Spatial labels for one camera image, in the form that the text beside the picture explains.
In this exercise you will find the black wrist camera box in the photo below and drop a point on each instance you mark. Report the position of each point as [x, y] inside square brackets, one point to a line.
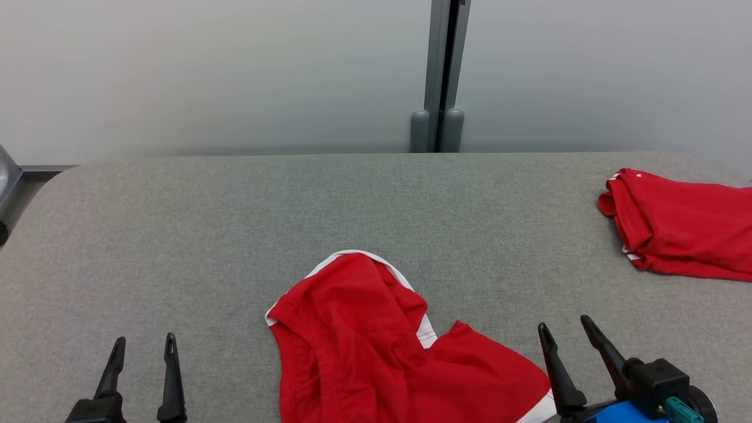
[94, 411]
[658, 382]

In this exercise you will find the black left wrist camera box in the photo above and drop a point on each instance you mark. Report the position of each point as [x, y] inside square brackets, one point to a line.
[94, 411]

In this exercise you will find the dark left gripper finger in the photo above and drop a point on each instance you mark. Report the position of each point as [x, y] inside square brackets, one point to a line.
[173, 382]
[113, 370]

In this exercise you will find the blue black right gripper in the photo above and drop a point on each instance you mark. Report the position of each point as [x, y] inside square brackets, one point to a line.
[623, 414]

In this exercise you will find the red shorts with white trim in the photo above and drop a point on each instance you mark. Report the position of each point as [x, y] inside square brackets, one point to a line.
[364, 346]

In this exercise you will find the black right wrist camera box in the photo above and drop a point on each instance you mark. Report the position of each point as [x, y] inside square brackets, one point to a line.
[658, 382]

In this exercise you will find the grey partition post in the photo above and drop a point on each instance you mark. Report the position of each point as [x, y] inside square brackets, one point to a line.
[446, 53]

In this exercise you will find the red white basketball jersey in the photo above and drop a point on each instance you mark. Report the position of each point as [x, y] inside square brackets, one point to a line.
[687, 229]

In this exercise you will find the grey cylindrical post foot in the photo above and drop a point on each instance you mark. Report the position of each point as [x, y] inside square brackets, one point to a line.
[420, 132]
[453, 130]

